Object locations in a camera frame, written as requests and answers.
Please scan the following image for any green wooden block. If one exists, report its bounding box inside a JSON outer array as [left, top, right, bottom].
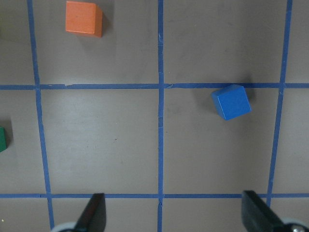
[[0, 127, 7, 152]]

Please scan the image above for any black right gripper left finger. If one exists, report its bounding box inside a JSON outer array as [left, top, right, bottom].
[[74, 193, 106, 232]]

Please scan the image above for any blue wooden block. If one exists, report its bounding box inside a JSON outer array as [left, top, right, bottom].
[[211, 85, 252, 120]]

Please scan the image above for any orange wooden block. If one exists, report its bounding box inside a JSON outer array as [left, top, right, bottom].
[[65, 1, 103, 38]]

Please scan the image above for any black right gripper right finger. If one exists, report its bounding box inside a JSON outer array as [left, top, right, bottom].
[[241, 190, 286, 232]]

